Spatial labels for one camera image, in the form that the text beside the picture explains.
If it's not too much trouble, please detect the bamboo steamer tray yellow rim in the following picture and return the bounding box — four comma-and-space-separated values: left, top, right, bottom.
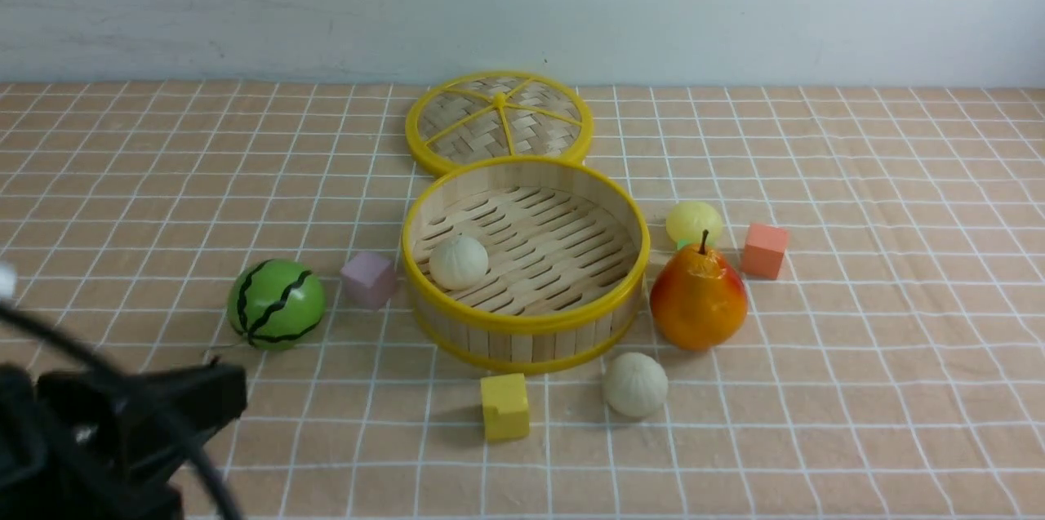
402, 157, 651, 376

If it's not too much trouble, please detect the orange cube block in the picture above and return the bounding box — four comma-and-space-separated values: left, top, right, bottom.
740, 223, 790, 281

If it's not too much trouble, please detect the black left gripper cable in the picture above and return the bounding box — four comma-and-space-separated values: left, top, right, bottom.
0, 301, 246, 520

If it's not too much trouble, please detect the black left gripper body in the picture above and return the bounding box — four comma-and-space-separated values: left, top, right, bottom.
0, 362, 248, 520

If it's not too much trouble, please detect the yellow bun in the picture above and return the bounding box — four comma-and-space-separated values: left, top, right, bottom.
665, 200, 724, 247

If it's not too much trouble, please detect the yellow cube block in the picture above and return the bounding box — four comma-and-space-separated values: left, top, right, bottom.
480, 372, 531, 442

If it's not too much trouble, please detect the green toy watermelon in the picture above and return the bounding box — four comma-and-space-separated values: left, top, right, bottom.
206, 257, 327, 352

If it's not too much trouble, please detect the woven steamer lid yellow rim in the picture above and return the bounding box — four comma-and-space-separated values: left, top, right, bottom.
404, 70, 594, 176

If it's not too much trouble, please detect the white bun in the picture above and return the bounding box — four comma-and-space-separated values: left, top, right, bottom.
603, 352, 669, 419
429, 234, 489, 291

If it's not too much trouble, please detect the orange toy pear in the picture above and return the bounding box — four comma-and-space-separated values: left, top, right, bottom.
649, 229, 748, 352

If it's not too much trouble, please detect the purple cube block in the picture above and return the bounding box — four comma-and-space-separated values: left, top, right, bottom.
340, 250, 397, 309

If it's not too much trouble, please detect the checked orange tablecloth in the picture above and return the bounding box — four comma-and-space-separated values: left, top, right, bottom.
1, 81, 1044, 519

